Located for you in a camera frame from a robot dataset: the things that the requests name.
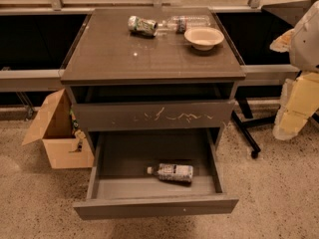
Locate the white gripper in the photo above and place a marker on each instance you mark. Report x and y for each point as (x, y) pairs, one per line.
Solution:
(306, 45)

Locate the blue label plastic bottle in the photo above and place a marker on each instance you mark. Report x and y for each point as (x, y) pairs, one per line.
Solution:
(172, 172)

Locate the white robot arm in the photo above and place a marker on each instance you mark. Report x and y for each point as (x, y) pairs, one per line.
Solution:
(299, 99)

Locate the closed scratched grey upper drawer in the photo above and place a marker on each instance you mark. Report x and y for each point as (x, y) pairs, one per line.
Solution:
(149, 115)

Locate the clear plastic water bottle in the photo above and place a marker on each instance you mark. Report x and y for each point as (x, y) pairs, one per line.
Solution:
(179, 24)

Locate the dark grey drawer cabinet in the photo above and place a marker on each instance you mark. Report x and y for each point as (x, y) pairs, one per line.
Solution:
(113, 65)

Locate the open grey middle drawer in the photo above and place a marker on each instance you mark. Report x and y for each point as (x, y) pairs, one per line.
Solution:
(120, 186)

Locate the white paper bowl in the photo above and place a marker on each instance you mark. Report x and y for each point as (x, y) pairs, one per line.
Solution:
(204, 38)

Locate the green label crushed can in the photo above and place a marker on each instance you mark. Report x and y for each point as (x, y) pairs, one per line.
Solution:
(146, 27)

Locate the items in cardboard box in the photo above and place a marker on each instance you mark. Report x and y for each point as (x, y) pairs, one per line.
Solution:
(76, 131)

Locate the open cardboard box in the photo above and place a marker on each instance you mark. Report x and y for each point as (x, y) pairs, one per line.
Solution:
(53, 126)

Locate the metal window railing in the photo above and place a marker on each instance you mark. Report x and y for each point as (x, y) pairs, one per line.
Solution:
(50, 80)

